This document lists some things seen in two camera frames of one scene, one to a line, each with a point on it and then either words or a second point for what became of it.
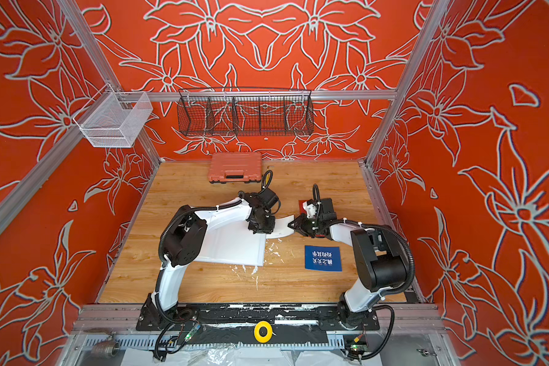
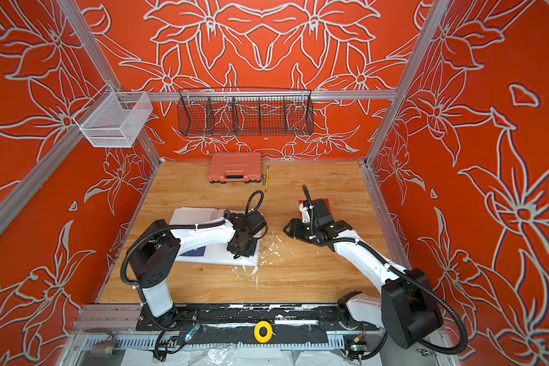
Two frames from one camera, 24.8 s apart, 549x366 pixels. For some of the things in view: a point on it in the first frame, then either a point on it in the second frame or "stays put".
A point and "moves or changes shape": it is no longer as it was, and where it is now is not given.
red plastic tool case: (239, 166) stays put
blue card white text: (322, 258) moves or changes shape
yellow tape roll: (263, 339) stays put
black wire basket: (245, 111) stays put
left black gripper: (268, 230) → (249, 254)
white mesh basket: (115, 120) stays put
